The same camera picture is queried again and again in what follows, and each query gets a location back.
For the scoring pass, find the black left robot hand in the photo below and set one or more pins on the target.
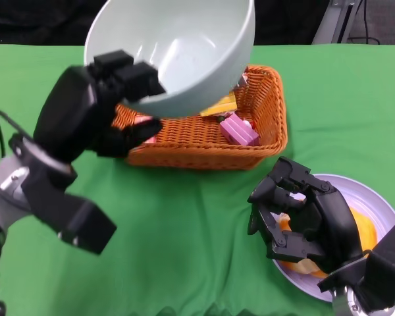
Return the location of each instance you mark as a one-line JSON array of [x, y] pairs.
[[79, 112]]

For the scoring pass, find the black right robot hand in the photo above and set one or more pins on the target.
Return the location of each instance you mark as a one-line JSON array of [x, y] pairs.
[[322, 217]]

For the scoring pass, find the orange loaf bread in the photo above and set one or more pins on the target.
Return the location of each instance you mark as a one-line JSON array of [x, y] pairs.
[[365, 230]]

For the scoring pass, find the salmon pink striped cake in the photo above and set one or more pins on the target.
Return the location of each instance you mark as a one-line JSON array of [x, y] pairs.
[[149, 140]]

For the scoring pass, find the magenta pink cake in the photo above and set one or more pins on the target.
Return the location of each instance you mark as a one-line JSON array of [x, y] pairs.
[[238, 130]]

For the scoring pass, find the grey round bowl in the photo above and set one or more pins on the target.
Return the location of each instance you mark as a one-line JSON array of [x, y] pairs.
[[191, 49]]

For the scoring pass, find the yellow striped cake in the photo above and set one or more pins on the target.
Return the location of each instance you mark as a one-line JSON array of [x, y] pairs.
[[220, 105]]

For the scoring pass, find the chocolate cake with white icing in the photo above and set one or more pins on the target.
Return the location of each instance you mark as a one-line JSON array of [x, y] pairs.
[[243, 79]]

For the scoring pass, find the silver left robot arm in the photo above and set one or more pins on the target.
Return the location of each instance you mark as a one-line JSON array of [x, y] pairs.
[[3, 210]]

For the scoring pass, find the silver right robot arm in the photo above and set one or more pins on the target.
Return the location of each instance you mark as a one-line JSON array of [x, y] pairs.
[[358, 303]]

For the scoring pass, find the pale lavender round plate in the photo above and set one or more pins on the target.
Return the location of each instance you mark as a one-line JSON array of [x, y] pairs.
[[375, 197]]

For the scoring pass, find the orange wicker basket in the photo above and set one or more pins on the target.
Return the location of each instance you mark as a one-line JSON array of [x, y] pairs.
[[197, 145]]

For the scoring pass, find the black backdrop curtain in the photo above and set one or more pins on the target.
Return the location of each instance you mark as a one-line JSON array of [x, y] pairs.
[[36, 19]]

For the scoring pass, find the green tablecloth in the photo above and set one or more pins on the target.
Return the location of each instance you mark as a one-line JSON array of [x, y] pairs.
[[184, 230]]

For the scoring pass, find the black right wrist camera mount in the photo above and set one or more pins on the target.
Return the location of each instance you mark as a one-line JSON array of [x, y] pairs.
[[382, 266]]

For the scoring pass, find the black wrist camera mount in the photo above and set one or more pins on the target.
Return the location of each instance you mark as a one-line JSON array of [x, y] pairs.
[[382, 266], [59, 204]]

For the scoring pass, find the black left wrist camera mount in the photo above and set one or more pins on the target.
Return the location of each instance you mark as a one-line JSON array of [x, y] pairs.
[[59, 204]]

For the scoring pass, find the grey metal frame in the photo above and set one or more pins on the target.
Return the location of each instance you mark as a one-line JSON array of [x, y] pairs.
[[332, 26]]

